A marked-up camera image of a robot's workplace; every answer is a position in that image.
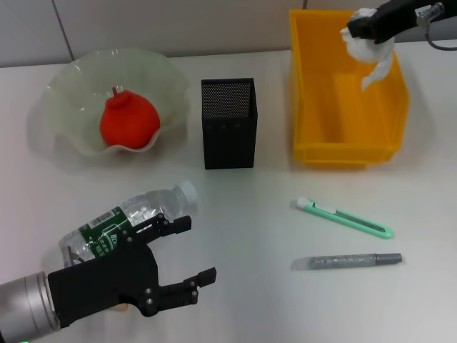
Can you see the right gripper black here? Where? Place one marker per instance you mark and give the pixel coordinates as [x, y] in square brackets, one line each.
[403, 16]

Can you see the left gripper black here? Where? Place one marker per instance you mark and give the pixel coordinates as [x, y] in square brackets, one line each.
[107, 282]

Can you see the white paper ball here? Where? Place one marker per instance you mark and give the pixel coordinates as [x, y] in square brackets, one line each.
[367, 51]

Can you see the clear water bottle green label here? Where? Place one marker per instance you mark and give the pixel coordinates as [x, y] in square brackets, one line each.
[150, 203]

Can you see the orange fruit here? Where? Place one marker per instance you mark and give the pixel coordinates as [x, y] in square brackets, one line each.
[128, 121]

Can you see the green utility knife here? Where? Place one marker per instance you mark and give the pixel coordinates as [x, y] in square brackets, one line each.
[351, 221]

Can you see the black mesh pen holder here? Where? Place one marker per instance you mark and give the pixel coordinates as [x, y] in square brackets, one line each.
[228, 143]

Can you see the grey marker pen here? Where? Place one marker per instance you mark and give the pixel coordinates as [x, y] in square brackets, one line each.
[357, 261]

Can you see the wavy green glass fruit plate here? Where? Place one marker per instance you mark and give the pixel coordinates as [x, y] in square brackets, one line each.
[71, 89]

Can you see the yellow plastic bin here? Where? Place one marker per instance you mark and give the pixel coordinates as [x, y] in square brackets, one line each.
[321, 107]

